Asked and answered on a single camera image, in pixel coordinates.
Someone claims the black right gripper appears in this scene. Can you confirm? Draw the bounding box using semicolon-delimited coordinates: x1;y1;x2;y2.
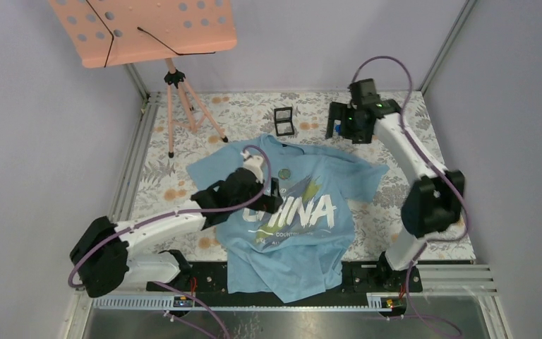
325;102;373;145

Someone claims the round white-backed brooch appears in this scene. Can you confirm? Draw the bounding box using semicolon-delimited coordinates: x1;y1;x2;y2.
277;168;291;180

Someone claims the black square brooch box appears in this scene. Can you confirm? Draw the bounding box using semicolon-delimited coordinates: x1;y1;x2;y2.
273;107;296;136

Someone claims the light blue printed t-shirt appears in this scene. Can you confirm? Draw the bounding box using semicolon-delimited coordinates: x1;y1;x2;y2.
186;134;390;304

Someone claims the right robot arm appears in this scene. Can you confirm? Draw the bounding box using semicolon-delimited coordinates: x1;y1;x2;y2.
325;78;465;291

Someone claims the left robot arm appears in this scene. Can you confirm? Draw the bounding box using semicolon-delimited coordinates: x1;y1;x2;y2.
68;167;283;298

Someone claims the floral patterned table mat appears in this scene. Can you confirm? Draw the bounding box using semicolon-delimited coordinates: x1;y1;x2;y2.
116;100;464;271

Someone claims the pink music stand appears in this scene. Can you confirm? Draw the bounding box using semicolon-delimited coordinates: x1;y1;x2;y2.
50;0;237;157

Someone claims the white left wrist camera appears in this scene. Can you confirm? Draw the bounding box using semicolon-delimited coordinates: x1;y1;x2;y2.
241;150;265;184

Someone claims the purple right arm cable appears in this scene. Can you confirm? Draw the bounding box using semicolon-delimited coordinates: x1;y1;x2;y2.
350;55;471;339

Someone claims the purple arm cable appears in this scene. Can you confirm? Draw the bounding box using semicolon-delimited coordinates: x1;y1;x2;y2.
67;145;273;339
350;55;471;339

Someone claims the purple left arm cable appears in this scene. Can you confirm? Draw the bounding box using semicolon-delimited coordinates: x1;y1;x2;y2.
67;145;273;339

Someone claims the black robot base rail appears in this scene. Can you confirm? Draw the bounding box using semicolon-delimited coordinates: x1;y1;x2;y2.
146;256;424;304

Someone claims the slotted white cable duct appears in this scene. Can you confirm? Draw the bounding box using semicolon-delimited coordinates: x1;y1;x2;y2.
92;290;407;314

